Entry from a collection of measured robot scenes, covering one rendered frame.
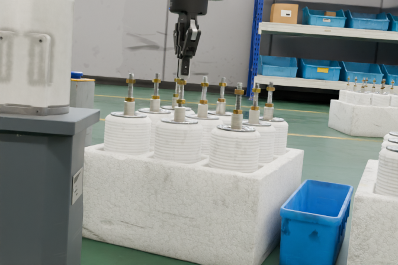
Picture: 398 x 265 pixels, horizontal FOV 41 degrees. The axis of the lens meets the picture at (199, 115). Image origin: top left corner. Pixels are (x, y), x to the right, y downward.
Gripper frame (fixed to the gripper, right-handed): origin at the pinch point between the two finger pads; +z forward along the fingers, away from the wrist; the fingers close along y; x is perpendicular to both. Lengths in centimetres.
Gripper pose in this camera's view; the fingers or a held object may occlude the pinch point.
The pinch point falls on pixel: (183, 68)
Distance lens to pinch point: 106.4
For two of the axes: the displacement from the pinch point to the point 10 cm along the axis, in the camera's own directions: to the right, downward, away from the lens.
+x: 9.6, 0.5, 2.9
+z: -0.8, 9.9, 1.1
